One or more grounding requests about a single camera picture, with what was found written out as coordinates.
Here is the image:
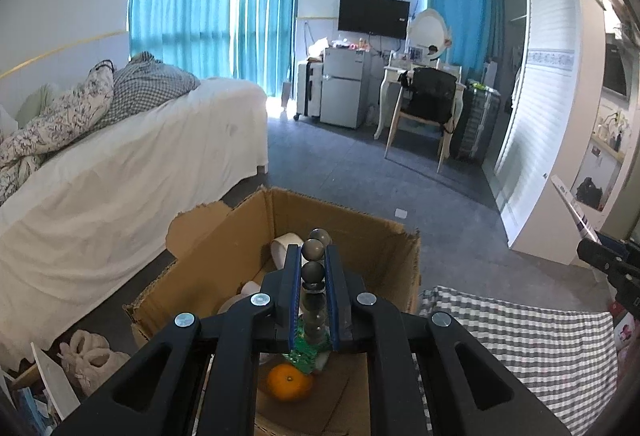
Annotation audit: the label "floral quilt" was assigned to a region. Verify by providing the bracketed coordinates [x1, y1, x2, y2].
[1, 60, 115, 203]

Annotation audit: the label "beige plush slippers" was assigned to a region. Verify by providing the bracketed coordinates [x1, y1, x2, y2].
[58, 330, 130, 396]

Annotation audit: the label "bed with white sheet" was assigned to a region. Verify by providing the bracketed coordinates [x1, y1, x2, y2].
[1, 78, 268, 369]

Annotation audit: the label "cardboard box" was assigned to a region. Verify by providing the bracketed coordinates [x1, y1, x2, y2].
[121, 184, 422, 436]

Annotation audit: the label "checkered tablecloth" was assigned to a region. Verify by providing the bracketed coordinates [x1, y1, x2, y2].
[419, 286, 617, 435]

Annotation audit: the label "round vanity mirror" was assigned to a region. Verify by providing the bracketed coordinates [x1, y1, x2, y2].
[406, 8, 451, 66]

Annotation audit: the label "wooden bead bracelet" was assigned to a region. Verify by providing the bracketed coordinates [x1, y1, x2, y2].
[298, 227, 334, 350]

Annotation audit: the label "wooden chair black jacket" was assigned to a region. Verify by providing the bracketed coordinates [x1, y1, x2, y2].
[384, 68, 457, 173]

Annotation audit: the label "green snack packet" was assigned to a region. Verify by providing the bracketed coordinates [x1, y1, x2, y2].
[283, 318, 332, 375]

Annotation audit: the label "white louvered wardrobe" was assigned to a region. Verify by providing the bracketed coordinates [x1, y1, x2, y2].
[494, 0, 579, 244]

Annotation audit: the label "black wall television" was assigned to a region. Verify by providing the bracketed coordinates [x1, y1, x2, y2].
[337, 0, 410, 40]

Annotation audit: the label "orange fruit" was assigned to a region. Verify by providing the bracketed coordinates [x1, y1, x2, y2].
[266, 362, 314, 402]

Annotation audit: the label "grey striped pillow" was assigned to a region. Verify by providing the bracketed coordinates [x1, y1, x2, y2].
[92, 52, 201, 132]

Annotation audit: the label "blue window curtain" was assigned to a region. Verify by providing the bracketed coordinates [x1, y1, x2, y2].
[128, 0, 297, 97]

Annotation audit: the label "dark drawer cabinet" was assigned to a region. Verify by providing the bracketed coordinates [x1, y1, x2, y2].
[450, 80, 501, 164]

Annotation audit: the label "silver mini fridge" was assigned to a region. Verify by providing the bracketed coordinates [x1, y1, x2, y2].
[320, 47, 371, 130]

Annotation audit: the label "black range hood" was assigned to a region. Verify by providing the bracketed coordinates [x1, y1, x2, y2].
[603, 43, 629, 100]

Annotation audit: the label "white tape roll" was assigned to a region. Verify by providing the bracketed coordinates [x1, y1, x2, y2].
[270, 232, 303, 270]

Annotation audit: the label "white dressing table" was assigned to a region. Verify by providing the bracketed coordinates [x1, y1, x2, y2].
[373, 60, 465, 140]

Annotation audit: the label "white cylindrical bottle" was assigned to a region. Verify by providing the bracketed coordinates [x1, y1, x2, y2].
[217, 281, 260, 315]

